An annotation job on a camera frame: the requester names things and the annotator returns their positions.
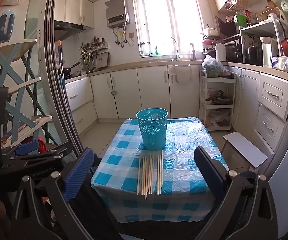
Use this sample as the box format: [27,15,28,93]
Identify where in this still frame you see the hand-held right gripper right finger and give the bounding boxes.
[191,146,278,240]

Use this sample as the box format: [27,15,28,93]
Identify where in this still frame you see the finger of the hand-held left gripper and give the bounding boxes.
[9,142,73,165]
[1,140,41,158]

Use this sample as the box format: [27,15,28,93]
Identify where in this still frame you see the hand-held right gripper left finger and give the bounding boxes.
[11,147,97,240]

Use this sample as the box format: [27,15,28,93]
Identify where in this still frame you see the group of wooden chopsticks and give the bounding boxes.
[137,150,164,200]

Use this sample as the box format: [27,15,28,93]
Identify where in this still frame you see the teal perforated plastic bin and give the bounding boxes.
[136,108,169,151]

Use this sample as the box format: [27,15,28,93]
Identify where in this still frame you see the red patterned object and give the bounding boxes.
[38,137,47,153]

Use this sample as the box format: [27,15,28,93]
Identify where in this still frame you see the blue checkered tablecloth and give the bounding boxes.
[91,117,229,223]

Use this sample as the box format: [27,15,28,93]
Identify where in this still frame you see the white stool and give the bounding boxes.
[221,132,268,170]

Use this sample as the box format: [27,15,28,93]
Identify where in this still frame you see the white and blue shelf stand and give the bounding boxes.
[0,39,53,153]

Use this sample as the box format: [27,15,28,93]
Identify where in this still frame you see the person's black trouser legs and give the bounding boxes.
[59,154,234,240]

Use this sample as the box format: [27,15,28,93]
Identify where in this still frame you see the white trolley cart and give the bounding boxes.
[200,70,236,132]

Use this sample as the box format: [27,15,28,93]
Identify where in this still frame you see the dark lidded pot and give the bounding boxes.
[208,91,233,105]

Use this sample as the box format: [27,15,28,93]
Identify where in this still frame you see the black wok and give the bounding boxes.
[63,62,81,78]

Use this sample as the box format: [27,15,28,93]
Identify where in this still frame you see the mop with orange tip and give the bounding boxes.
[56,40,66,92]

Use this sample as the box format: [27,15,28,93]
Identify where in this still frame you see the cream cabinet with drawers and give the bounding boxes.
[228,64,288,155]

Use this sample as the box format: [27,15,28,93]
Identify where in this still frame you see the white door bag holder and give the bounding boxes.
[168,64,192,83]

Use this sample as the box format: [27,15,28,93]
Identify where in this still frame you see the cream lower cabinets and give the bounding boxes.
[65,64,204,135]

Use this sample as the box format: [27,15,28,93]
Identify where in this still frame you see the plastic bag of greens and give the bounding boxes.
[201,54,228,78]

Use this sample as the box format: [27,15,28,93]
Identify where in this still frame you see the white thermos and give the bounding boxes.
[215,41,227,62]

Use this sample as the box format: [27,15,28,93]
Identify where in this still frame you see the straight grey faucet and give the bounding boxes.
[189,42,197,60]

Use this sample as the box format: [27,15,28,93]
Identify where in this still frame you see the range hood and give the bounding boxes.
[54,21,86,40]

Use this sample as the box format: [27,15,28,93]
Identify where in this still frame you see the black cooking pot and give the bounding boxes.
[244,46,263,65]

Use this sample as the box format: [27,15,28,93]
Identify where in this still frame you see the red stacked containers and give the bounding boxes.
[201,39,216,55]

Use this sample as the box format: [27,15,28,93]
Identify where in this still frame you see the blue crumpled bag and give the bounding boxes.
[271,56,288,75]

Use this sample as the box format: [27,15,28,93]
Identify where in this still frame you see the white electric water boiler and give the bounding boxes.
[260,37,279,67]

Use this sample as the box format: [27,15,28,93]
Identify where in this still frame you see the cream upper cabinets over stove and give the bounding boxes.
[54,0,95,29]

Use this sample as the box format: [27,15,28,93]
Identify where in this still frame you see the red frying pan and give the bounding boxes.
[280,39,288,60]

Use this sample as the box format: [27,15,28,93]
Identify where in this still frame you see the black microwave oven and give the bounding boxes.
[215,16,241,38]

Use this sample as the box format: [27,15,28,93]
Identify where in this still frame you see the white counter shelf rack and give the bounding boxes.
[240,14,287,67]

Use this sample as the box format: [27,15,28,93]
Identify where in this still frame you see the kitchen window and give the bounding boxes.
[133,0,203,58]

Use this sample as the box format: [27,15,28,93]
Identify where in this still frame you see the green box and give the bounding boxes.
[236,14,248,28]

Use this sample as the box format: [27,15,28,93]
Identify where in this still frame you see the wooden cutting boards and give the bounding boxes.
[260,0,284,22]

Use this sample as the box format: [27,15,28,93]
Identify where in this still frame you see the grey sliding door frame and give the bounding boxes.
[44,0,89,155]

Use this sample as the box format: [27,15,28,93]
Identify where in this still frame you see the wall utensil rack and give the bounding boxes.
[79,37,109,72]

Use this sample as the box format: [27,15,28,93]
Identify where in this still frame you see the blue wall hanging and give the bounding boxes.
[0,11,17,44]

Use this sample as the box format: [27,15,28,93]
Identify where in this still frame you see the grey wall water heater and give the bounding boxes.
[106,0,130,28]

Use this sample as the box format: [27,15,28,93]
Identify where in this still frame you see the small wire hanging basket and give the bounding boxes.
[225,0,249,12]

